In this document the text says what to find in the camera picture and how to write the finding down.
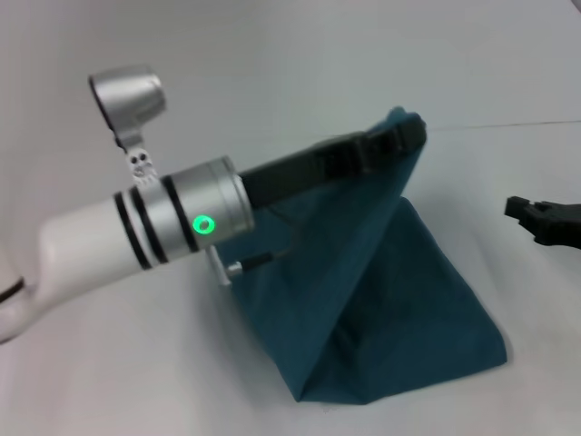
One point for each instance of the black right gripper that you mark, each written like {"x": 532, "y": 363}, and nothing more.
{"x": 560, "y": 227}

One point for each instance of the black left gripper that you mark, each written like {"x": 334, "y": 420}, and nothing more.
{"x": 295, "y": 177}

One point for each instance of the teal blue shirt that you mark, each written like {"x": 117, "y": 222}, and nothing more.
{"x": 363, "y": 295}

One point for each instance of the silver left camera bracket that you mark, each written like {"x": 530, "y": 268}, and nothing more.
{"x": 140, "y": 161}

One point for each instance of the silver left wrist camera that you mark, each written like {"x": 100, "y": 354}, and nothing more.
{"x": 131, "y": 102}

